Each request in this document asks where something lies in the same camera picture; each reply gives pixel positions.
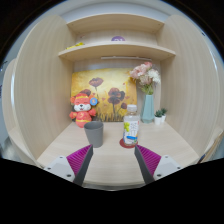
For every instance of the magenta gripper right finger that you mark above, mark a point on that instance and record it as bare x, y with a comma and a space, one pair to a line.
148, 162

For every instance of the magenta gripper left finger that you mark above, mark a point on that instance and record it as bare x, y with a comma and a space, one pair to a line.
79, 162

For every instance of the clear plastic water bottle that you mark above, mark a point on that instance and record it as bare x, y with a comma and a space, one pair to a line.
131, 125

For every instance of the red round coaster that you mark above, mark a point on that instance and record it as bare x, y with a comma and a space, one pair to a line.
122, 144

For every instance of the grey plastic cup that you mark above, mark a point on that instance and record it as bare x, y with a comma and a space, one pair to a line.
94, 133

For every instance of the light blue vase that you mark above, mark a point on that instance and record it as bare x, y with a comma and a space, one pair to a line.
147, 112

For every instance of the small potted succulent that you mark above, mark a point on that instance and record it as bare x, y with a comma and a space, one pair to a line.
160, 116

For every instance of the red plush tiger toy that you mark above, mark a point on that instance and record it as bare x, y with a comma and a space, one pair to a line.
83, 108

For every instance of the yellow flower painting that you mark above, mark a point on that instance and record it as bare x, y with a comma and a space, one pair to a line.
112, 87

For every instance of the pink white flower bouquet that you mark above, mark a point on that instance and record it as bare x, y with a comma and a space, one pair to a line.
147, 75

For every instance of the wooden desk shelf unit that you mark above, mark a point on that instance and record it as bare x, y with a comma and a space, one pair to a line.
36, 87

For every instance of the yellow object on shelf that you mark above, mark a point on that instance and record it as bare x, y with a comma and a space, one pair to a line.
76, 45

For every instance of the purple object on shelf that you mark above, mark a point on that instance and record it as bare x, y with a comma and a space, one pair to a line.
118, 38

